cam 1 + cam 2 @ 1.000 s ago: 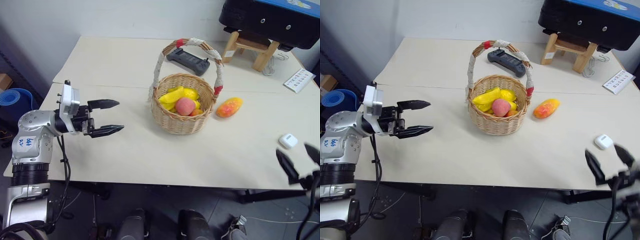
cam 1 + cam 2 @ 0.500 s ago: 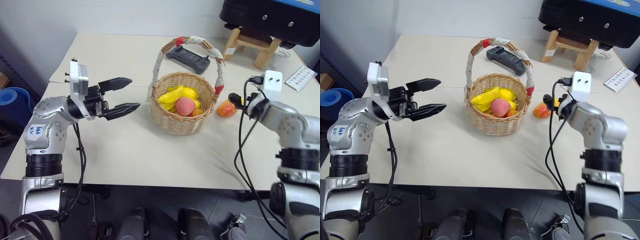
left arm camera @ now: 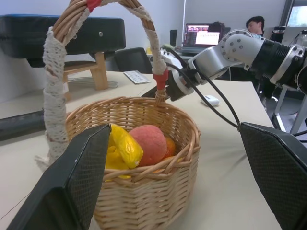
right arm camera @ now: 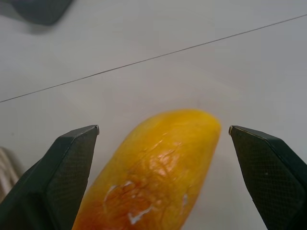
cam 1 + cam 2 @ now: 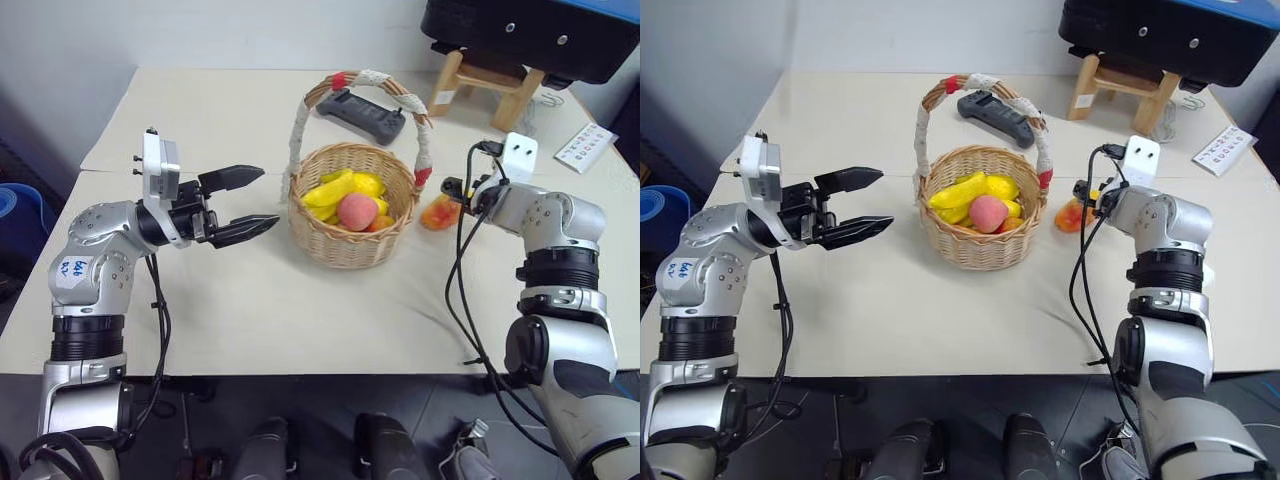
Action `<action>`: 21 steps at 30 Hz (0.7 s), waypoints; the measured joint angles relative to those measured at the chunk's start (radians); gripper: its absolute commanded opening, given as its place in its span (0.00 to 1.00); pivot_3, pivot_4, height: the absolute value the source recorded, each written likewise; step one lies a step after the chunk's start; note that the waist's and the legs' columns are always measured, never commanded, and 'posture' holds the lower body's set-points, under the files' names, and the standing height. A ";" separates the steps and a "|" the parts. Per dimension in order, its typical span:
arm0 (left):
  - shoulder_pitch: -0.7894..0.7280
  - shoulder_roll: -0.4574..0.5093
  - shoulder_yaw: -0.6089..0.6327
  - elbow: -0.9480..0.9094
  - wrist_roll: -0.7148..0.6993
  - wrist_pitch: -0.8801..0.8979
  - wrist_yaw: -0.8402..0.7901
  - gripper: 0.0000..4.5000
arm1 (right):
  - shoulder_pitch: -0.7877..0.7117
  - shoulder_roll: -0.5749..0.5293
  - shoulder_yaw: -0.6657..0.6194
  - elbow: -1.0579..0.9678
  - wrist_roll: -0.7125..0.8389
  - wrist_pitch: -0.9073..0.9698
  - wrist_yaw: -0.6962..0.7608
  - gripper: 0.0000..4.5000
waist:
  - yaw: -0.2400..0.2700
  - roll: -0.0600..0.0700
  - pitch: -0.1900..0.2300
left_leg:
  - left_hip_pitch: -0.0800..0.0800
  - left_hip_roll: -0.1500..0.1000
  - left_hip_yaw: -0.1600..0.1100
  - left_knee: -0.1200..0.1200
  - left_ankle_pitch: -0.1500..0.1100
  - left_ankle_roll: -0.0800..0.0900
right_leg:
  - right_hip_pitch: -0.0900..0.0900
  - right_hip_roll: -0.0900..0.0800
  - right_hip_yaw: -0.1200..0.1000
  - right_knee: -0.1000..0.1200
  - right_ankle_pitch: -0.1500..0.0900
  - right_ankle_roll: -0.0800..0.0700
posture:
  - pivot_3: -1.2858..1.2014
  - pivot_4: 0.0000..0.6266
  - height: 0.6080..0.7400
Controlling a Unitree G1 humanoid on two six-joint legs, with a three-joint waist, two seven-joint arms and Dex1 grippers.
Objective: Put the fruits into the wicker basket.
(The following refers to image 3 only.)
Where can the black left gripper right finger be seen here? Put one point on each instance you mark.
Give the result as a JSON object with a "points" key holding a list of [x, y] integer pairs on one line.
{"points": [[280, 167]]}

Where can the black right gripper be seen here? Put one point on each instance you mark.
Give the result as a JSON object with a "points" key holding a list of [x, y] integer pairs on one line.
{"points": [[174, 92]]}

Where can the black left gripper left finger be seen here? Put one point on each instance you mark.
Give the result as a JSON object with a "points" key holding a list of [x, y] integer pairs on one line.
{"points": [[69, 182]]}

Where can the black office chair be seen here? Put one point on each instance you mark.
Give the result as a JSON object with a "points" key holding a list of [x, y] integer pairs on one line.
{"points": [[134, 60]]}

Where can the pink toy peach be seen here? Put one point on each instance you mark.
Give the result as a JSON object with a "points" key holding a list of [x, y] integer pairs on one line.
{"points": [[151, 143]]}

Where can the wooden stand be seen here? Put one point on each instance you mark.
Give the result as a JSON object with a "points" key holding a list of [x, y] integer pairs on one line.
{"points": [[99, 72]]}

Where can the orange toy fruit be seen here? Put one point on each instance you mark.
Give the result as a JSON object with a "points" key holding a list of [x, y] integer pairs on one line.
{"points": [[170, 147]]}

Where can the small white case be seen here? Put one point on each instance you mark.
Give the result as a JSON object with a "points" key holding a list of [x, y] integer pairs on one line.
{"points": [[210, 100]]}

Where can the yellow toy fruit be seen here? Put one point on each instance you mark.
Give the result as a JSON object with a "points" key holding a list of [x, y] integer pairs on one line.
{"points": [[124, 146]]}

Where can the long black bar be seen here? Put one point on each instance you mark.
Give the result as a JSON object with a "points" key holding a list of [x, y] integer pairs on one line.
{"points": [[19, 125]]}

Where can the open laptop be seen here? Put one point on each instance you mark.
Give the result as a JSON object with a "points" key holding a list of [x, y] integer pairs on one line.
{"points": [[204, 36]]}

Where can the seated person with black hair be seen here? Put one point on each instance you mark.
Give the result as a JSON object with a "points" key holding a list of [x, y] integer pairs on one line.
{"points": [[255, 25]]}

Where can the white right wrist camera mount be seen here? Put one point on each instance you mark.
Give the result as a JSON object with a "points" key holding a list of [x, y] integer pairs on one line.
{"points": [[178, 82]]}

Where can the metal robot stand frame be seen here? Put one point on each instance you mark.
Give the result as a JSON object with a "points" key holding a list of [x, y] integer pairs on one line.
{"points": [[297, 112]]}

